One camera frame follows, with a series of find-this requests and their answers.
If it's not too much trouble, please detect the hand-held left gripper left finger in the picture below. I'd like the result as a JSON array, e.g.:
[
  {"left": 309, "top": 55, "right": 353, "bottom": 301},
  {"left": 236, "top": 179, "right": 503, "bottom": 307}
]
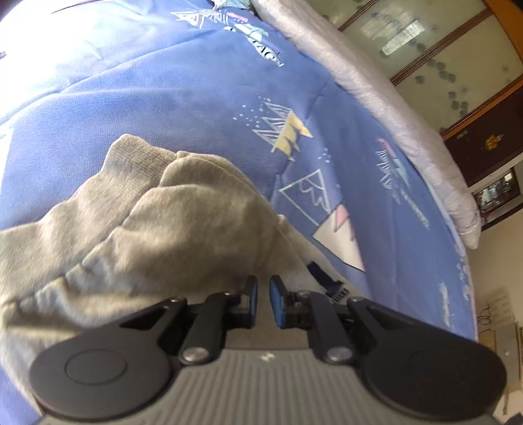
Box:
[{"left": 118, "top": 275, "right": 260, "bottom": 365}]

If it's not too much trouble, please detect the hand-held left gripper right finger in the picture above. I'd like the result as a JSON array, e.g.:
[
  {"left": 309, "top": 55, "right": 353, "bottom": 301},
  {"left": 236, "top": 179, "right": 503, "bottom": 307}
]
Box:
[{"left": 269, "top": 275, "right": 411, "bottom": 366}]

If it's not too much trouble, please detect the grey sweatshirt garment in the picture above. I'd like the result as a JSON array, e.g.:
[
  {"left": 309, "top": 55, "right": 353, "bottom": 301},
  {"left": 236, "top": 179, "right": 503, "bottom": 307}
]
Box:
[{"left": 0, "top": 133, "right": 352, "bottom": 370}]

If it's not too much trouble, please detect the white folded quilt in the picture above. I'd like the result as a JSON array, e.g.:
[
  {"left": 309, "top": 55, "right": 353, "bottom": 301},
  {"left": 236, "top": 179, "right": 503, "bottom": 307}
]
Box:
[{"left": 248, "top": 0, "right": 483, "bottom": 251}]

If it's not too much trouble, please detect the blue printed blanket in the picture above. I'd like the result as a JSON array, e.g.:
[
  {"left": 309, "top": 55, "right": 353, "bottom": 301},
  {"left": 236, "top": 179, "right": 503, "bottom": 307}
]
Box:
[{"left": 0, "top": 0, "right": 480, "bottom": 425}]

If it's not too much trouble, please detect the cluttered shelf beyond doorway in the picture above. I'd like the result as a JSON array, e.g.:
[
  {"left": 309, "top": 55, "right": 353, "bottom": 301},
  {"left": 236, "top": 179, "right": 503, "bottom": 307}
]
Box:
[{"left": 470, "top": 167, "right": 520, "bottom": 233}]

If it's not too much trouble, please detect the dark wooden door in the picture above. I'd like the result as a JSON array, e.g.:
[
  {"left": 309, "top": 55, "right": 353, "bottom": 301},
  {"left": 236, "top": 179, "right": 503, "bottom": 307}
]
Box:
[{"left": 442, "top": 84, "right": 523, "bottom": 186}]

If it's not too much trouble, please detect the wardrobe with frosted glass doors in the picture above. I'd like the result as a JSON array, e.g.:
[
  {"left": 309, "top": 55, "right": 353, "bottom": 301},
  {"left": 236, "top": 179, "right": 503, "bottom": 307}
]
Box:
[{"left": 306, "top": 0, "right": 523, "bottom": 137}]

